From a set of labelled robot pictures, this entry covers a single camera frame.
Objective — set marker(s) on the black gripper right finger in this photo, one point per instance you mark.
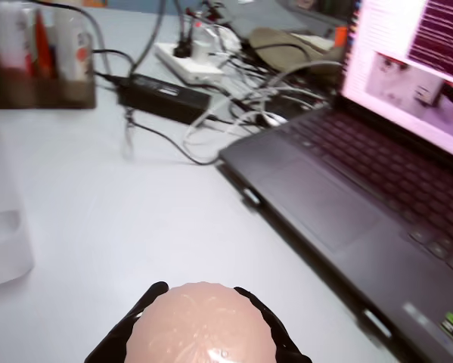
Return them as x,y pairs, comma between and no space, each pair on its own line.
283,344

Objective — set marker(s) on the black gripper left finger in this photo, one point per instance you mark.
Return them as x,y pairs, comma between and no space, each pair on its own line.
116,336

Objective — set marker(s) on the pink lotion bottle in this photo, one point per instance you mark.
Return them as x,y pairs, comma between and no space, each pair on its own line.
203,325

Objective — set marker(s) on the white bottle red label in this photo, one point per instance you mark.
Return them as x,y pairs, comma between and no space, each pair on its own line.
73,49

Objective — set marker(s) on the frosted plastic bin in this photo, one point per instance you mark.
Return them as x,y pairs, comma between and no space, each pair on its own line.
3,234

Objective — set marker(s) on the dark grey laptop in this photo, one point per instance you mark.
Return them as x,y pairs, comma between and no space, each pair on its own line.
343,189

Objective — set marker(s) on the black power adapter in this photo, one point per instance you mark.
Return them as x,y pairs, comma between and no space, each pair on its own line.
162,96

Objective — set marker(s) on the brown organizer box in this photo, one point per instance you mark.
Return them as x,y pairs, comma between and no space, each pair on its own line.
41,94

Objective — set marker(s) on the white power strip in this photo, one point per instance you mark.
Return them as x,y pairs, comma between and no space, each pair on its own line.
188,70

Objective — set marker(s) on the black power plug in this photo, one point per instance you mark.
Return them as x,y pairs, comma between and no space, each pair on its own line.
182,49

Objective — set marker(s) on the orange red tube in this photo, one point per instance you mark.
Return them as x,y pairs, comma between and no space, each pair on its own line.
44,49

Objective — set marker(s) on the white charger plug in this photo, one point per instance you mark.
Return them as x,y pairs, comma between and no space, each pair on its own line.
205,53

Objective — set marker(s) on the tan fabric pouch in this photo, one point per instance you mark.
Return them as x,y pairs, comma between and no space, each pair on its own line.
286,45

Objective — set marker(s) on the white pink spray can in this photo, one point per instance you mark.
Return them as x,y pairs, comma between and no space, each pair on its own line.
8,38

